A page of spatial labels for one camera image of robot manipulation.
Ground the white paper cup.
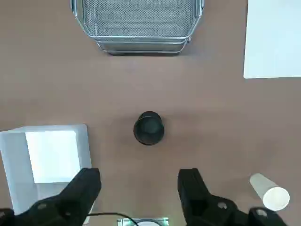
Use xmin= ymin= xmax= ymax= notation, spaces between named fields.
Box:
xmin=249 ymin=173 xmax=290 ymax=211

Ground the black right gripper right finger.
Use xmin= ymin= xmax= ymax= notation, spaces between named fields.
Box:
xmin=177 ymin=168 xmax=289 ymax=226

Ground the translucent plastic bin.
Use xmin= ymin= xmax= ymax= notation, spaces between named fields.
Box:
xmin=0 ymin=124 xmax=92 ymax=224

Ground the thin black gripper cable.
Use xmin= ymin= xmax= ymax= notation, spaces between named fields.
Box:
xmin=88 ymin=212 xmax=137 ymax=226

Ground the black mesh pen cup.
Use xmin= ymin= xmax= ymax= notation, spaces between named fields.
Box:
xmin=133 ymin=111 xmax=165 ymax=146

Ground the white clipboard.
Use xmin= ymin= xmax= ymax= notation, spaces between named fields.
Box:
xmin=243 ymin=0 xmax=301 ymax=79

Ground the silver mesh file organizer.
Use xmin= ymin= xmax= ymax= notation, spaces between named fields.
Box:
xmin=70 ymin=0 xmax=204 ymax=57

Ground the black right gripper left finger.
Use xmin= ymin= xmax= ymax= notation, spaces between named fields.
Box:
xmin=0 ymin=167 xmax=102 ymax=226

